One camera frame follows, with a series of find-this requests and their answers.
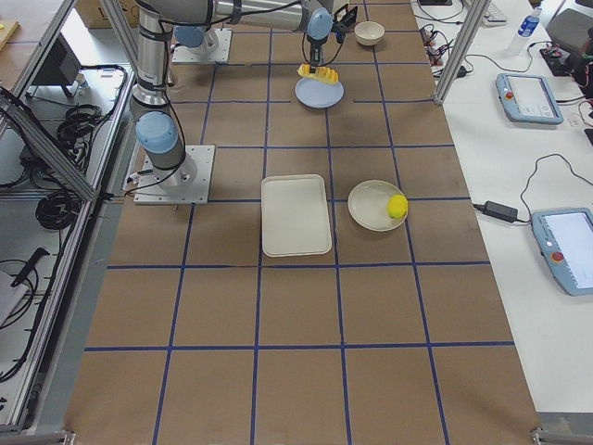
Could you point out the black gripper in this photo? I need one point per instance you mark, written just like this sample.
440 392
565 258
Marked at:
315 52

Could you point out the orange striped bread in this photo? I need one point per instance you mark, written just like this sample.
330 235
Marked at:
323 75

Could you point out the blue plate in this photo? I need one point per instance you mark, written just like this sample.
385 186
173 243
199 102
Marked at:
315 94

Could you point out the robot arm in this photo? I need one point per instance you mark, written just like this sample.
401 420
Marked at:
196 36
247 108

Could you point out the black plate rack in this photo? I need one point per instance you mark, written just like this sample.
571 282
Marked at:
345 18

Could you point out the small cream bowl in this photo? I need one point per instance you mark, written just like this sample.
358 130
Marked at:
369 33

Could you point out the white rectangular tray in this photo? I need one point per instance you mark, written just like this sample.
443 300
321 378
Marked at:
295 216

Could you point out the white shallow bowl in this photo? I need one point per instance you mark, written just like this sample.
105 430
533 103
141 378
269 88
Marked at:
367 205

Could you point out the yellow lemon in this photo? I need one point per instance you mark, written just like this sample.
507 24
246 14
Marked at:
397 207

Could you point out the far teach pendant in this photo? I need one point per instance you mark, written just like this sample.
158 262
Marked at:
528 99

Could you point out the teach pendant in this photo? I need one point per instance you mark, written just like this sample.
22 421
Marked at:
564 238
528 99

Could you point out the cardboard box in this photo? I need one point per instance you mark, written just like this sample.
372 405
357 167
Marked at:
93 15

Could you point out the water bottle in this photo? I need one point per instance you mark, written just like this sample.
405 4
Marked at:
524 32

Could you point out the black power brick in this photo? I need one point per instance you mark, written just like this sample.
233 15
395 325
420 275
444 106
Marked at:
500 211

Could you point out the near teach pendant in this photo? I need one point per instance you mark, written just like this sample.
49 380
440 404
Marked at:
564 238

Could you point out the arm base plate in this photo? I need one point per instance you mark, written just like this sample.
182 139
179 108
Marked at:
190 184
183 55

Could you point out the aluminium frame post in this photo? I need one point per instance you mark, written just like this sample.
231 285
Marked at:
462 43

